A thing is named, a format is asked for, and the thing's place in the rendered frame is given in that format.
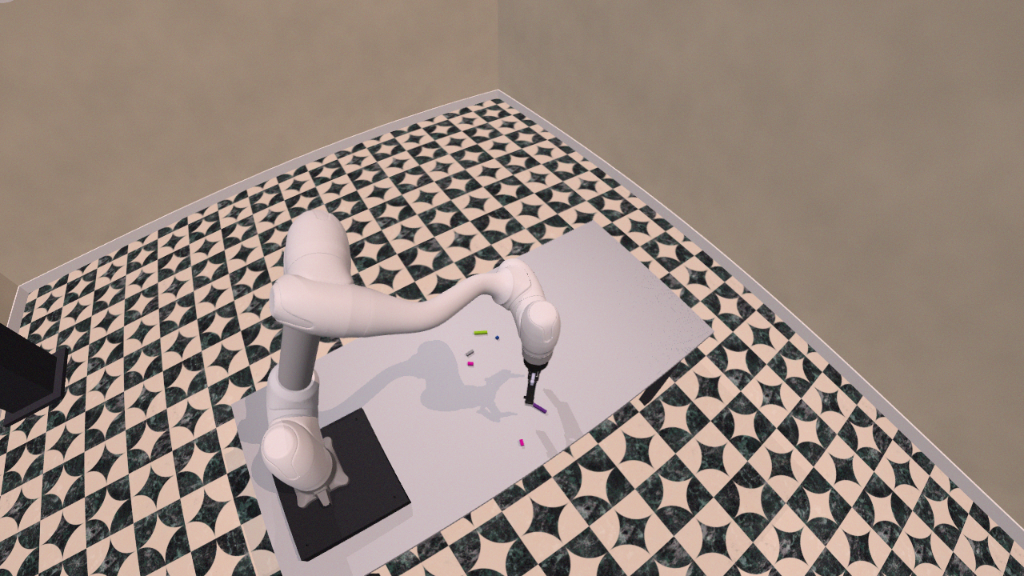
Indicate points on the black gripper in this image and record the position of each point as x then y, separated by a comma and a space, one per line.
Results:
533, 371

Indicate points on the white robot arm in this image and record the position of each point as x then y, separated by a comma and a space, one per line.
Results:
319, 297

